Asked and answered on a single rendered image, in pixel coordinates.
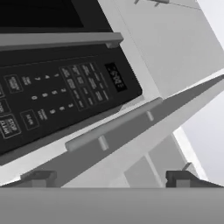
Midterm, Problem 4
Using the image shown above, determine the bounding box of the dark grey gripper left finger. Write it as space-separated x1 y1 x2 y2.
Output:
2 170 58 188

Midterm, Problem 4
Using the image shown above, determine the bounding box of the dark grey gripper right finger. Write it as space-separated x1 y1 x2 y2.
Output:
164 170 224 188

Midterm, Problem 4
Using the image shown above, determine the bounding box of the light grey cabinet run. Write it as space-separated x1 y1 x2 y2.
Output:
123 125 208 188

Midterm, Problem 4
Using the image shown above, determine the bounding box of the grey open cabinet door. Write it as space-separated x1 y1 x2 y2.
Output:
0 73 224 188

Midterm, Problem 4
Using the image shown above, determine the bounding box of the light grey closed cabinet door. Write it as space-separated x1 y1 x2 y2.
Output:
113 0 224 100

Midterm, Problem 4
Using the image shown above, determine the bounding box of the black and white microwave oven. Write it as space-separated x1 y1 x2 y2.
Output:
0 0 163 168

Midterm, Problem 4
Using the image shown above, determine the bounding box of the black microwave oven door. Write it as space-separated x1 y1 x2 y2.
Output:
0 0 114 33

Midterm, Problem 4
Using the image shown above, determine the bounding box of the grey bar cabinet door handle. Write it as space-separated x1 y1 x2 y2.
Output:
65 97 164 153

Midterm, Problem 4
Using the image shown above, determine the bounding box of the grey microwave door handle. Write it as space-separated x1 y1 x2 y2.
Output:
0 31 124 53

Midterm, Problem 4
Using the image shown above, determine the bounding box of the small grey cabinet handle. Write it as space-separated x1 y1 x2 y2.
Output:
133 0 171 7

